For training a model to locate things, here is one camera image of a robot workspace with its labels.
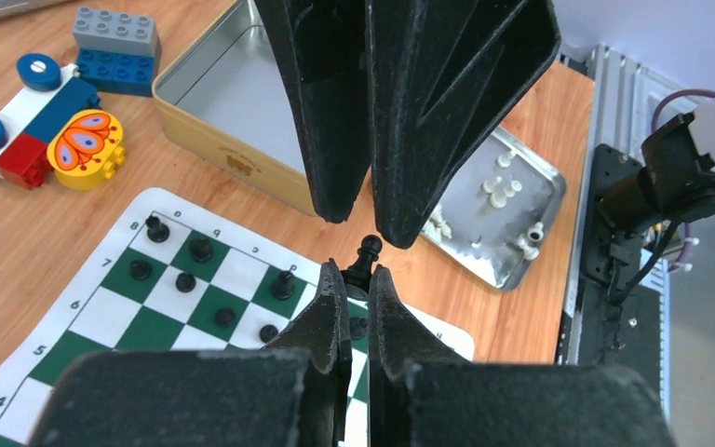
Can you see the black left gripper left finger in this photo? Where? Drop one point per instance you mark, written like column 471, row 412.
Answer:
column 291, row 392

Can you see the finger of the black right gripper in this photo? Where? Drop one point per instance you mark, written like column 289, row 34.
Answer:
column 319, row 49
column 442, row 76

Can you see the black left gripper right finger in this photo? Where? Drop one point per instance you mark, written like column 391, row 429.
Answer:
column 422, row 393

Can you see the black pawn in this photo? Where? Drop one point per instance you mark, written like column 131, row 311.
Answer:
column 357, row 277
column 185, row 282
column 140, row 269

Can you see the black knight piece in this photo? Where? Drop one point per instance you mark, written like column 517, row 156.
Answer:
column 200, row 249

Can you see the metal tin with black pieces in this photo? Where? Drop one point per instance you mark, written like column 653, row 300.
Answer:
column 223, row 99

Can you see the green white chess mat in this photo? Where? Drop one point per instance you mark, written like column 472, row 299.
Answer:
column 231, row 307

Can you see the metal tin lid tray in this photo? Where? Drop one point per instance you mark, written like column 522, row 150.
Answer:
column 496, row 212

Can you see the black pawn by corner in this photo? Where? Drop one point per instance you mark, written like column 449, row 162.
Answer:
column 140, row 269

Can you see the grey blue brick stack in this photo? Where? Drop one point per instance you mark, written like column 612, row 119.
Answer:
column 118, row 52

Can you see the black rook corner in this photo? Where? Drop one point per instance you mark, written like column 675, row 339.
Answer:
column 156, row 230

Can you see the toy block car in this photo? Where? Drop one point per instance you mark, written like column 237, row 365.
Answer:
column 55, row 125

